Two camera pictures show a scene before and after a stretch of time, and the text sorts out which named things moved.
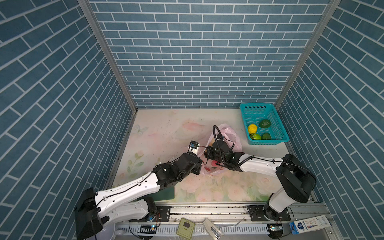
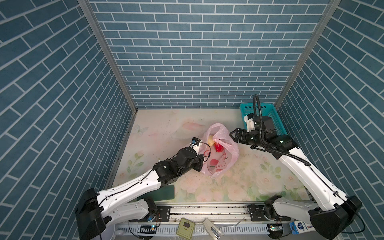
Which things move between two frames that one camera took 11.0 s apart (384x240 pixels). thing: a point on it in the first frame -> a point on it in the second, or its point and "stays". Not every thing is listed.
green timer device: x=186 y=228 stays
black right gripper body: x=211 y=154 -> x=250 y=138
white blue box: x=300 y=226 stays
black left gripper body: x=195 y=169 stays
